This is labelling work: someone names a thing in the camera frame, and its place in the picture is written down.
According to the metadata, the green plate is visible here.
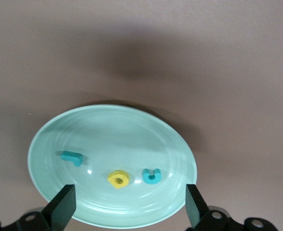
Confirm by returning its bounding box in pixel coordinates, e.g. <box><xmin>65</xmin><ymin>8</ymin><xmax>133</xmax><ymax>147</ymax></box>
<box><xmin>27</xmin><ymin>103</ymin><xmax>198</xmax><ymax>229</ymax></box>

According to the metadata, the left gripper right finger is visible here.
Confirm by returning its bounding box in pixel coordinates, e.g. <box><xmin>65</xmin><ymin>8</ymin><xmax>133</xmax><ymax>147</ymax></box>
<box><xmin>185</xmin><ymin>184</ymin><xmax>281</xmax><ymax>231</ymax></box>

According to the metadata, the brown table cover sheet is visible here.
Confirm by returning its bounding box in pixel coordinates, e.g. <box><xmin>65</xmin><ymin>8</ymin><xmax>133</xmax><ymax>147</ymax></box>
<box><xmin>0</xmin><ymin>0</ymin><xmax>283</xmax><ymax>231</ymax></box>

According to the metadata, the teal foam letter c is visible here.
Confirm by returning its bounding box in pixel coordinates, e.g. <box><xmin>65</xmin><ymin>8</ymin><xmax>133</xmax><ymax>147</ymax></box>
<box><xmin>141</xmin><ymin>167</ymin><xmax>162</xmax><ymax>185</ymax></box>

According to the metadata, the yellow foam letter d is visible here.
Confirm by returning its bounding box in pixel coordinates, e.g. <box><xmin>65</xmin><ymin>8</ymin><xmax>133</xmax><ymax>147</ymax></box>
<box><xmin>107</xmin><ymin>169</ymin><xmax>130</xmax><ymax>190</ymax></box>

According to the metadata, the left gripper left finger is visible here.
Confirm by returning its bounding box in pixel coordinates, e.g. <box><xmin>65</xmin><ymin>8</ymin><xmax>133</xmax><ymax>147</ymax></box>
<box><xmin>0</xmin><ymin>184</ymin><xmax>76</xmax><ymax>231</ymax></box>

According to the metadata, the teal foam letter r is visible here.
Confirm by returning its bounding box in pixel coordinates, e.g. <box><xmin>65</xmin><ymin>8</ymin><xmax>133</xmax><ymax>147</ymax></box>
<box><xmin>59</xmin><ymin>150</ymin><xmax>83</xmax><ymax>168</ymax></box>

